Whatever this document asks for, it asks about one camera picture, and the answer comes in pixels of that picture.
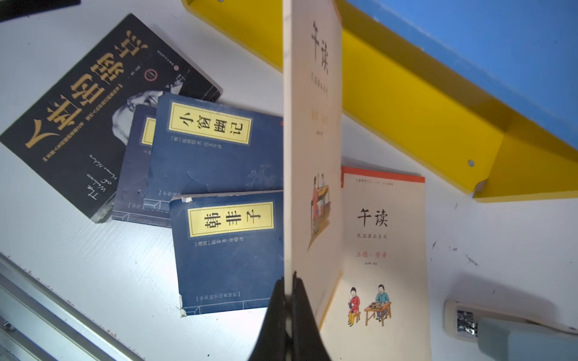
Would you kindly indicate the black book gold lettering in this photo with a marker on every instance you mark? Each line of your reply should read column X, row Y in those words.
column 75, row 135

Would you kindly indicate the yellow pink blue bookshelf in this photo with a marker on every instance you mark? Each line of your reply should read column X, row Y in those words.
column 482, row 93

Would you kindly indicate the dark blue book upper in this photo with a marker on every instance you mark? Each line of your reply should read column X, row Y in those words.
column 206, row 147

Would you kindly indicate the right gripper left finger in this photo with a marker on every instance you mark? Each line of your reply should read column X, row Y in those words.
column 271, row 345

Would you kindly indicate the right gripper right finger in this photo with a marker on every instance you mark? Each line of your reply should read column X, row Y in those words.
column 306, row 341

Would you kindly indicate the dark blue book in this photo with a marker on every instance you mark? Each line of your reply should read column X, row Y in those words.
column 229, row 249
column 206, row 147

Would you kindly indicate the dark blue book hidden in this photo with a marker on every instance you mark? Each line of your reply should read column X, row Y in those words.
column 129, row 203

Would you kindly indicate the light blue stapler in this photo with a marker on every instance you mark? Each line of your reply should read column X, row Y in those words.
column 509, row 336

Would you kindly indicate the beige book orange border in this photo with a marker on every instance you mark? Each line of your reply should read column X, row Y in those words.
column 380, row 309

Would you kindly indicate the beige book yellow border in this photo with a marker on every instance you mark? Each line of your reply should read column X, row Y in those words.
column 313, row 105

